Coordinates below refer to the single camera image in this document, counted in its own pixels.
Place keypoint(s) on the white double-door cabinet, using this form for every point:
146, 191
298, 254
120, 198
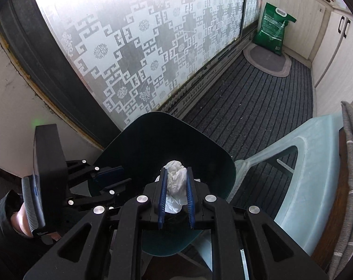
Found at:
334, 52

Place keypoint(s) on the blue plastic chair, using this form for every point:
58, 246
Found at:
304, 166

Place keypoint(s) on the dark striped floor mat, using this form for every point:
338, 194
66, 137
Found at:
252, 108

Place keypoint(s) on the grey oval door mat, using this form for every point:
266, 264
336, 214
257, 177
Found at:
269, 62

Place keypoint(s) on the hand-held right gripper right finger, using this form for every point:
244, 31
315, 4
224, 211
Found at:
190, 198

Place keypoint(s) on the grey checkered tablecloth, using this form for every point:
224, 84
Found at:
351, 166

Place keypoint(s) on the white tissue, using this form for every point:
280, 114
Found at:
176, 180

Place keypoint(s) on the green rice bag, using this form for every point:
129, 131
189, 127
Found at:
271, 29

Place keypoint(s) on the dark teal trash bin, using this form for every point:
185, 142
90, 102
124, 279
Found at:
164, 140

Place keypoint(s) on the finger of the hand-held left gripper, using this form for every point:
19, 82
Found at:
118, 185
109, 172

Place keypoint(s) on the person's left forearm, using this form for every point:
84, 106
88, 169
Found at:
1, 239

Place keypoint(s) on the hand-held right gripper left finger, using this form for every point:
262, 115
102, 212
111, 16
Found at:
162, 198

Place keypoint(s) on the wide patterned glass door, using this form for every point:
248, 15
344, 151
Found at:
135, 49

